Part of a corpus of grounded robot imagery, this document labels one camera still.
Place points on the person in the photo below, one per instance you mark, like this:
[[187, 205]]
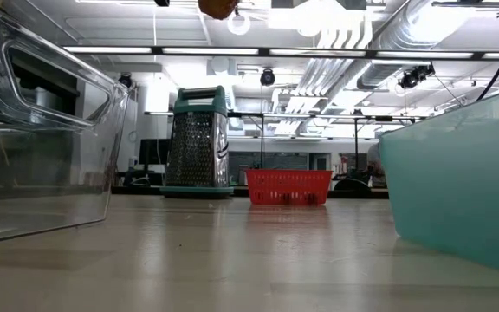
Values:
[[375, 160]]

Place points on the black computer monitor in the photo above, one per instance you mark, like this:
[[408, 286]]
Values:
[[150, 151]]

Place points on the orange-brown pastry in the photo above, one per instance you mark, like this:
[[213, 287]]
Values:
[[218, 8]]

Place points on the teal plastic bin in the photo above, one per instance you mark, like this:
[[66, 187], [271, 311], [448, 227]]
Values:
[[457, 186]]

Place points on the clear plastic bin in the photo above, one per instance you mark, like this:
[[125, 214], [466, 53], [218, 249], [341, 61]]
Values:
[[37, 173]]

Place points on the teal metal box grater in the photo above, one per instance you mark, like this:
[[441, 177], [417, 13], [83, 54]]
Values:
[[197, 147]]

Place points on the black hanging camera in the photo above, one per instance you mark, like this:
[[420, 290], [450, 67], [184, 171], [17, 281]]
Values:
[[267, 77]]

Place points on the overhead light bar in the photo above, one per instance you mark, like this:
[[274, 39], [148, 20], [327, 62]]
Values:
[[102, 50]]

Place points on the black ceiling spotlight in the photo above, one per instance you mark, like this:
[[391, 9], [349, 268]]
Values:
[[414, 77]]

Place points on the black ceiling dome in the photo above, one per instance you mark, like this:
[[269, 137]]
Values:
[[125, 79]]

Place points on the black chair back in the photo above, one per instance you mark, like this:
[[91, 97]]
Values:
[[351, 185]]

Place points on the red plastic mesh basket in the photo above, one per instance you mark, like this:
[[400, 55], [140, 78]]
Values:
[[288, 188]]

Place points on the black aluminium table frame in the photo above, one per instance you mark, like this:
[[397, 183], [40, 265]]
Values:
[[137, 190]]

